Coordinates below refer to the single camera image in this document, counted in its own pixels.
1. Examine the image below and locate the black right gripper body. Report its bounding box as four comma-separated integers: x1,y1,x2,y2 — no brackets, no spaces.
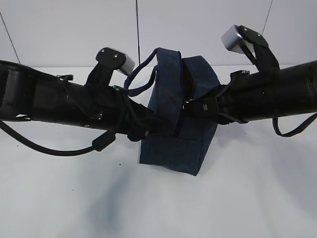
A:
216,70,250,124

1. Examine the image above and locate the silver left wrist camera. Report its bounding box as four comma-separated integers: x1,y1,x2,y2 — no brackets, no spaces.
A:
96,47,136,76

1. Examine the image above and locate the dark navy fabric lunch bag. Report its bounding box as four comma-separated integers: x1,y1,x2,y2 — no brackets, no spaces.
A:
124,48,220,176

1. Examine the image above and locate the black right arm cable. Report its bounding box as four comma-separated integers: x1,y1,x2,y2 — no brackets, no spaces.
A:
272,114,317,136

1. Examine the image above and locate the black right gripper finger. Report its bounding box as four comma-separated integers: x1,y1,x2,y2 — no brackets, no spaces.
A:
217,113,235,125
184,97,219,117

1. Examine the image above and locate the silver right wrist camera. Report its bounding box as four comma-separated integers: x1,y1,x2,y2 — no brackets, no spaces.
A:
221,24,269,65

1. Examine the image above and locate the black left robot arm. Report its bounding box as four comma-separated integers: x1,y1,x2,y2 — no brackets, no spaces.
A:
0,60,171,141

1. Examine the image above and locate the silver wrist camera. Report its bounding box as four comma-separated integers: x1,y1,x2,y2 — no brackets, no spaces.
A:
96,47,136,76
221,24,269,65

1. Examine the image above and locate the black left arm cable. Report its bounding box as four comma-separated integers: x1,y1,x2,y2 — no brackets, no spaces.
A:
0,86,139,157

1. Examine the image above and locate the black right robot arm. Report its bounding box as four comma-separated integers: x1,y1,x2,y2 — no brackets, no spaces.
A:
184,61,317,124

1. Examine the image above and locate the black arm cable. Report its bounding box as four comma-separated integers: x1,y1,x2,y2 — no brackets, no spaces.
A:
0,86,139,157
272,114,317,136

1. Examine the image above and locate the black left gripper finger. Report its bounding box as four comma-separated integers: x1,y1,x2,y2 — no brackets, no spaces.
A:
127,104,171,141

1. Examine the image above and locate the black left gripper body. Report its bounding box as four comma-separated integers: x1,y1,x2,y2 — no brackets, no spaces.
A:
94,86,149,136

